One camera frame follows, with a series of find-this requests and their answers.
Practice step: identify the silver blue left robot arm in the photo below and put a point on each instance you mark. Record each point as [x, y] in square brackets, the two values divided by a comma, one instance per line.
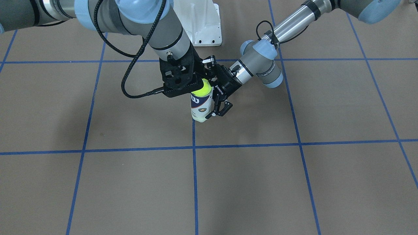
[258, 57]

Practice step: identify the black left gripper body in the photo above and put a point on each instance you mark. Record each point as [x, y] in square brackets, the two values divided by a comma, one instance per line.
[226, 81]

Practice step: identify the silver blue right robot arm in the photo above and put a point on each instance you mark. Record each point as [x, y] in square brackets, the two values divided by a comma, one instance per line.
[155, 20]

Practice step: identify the white blue tennis ball can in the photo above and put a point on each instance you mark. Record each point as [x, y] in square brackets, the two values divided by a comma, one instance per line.
[201, 102]

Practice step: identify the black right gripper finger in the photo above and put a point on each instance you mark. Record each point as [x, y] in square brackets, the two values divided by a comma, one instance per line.
[209, 68]

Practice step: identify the Roland Garros tennis ball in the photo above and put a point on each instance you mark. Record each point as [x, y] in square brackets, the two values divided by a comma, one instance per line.
[205, 88]

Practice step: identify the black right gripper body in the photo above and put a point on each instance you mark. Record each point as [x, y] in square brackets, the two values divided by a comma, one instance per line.
[209, 61]

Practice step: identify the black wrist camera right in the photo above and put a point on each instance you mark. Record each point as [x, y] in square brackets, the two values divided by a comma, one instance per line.
[177, 76]

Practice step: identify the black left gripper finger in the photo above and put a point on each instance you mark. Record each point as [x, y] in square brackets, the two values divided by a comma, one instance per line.
[221, 107]

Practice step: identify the white pedestal column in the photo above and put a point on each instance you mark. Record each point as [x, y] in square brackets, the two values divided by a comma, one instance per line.
[201, 21]

